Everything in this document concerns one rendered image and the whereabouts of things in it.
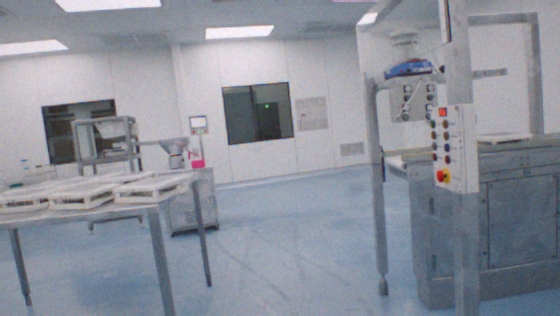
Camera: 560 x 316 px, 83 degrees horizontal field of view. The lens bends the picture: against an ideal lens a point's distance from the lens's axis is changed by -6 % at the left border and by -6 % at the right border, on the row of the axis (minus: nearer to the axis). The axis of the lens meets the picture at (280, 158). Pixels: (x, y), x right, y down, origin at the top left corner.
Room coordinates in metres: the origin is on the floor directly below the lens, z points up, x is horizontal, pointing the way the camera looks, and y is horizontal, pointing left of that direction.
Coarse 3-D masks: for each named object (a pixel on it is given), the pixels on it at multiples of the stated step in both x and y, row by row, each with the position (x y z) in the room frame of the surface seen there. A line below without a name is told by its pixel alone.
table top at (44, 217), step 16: (160, 176) 2.36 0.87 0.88; (176, 176) 2.26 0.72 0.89; (192, 176) 2.18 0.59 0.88; (96, 208) 1.42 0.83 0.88; (112, 208) 1.38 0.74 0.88; (128, 208) 1.35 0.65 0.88; (144, 208) 1.36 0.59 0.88; (160, 208) 1.38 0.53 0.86; (0, 224) 1.31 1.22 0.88; (16, 224) 1.32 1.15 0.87; (32, 224) 1.32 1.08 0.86; (48, 224) 1.33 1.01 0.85
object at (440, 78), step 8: (472, 72) 1.69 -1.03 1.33; (480, 72) 1.69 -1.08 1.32; (488, 72) 1.69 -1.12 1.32; (496, 72) 1.69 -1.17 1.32; (504, 72) 1.69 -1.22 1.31; (400, 80) 1.68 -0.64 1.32; (408, 80) 1.68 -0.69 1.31; (416, 80) 1.68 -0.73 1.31; (424, 80) 1.68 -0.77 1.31; (432, 80) 1.68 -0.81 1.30; (440, 80) 1.69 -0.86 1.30; (472, 80) 1.98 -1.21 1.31; (384, 88) 1.94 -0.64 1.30
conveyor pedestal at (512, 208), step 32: (416, 192) 1.85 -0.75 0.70; (448, 192) 1.77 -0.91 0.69; (480, 192) 1.77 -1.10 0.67; (512, 192) 1.78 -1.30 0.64; (544, 192) 1.78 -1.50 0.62; (416, 224) 1.87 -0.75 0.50; (448, 224) 1.77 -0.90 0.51; (480, 224) 1.77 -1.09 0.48; (512, 224) 1.78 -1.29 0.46; (544, 224) 1.78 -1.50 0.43; (416, 256) 1.89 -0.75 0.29; (448, 256) 1.77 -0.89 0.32; (480, 256) 1.77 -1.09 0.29; (512, 256) 1.78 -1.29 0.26; (544, 256) 1.78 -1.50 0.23; (448, 288) 1.78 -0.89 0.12; (480, 288) 1.78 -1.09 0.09; (512, 288) 1.79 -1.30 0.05; (544, 288) 1.79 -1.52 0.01
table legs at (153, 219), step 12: (156, 216) 1.38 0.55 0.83; (156, 228) 1.38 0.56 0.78; (204, 228) 2.43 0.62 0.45; (12, 240) 2.30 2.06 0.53; (156, 240) 1.38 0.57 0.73; (204, 240) 2.40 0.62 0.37; (156, 252) 1.38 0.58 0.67; (204, 252) 2.40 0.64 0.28; (156, 264) 1.38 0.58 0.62; (204, 264) 2.40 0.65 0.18; (24, 276) 2.31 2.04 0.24; (168, 276) 1.40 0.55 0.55; (24, 288) 2.30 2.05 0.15; (168, 288) 1.38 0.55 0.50; (168, 300) 1.38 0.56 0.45; (168, 312) 1.38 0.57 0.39
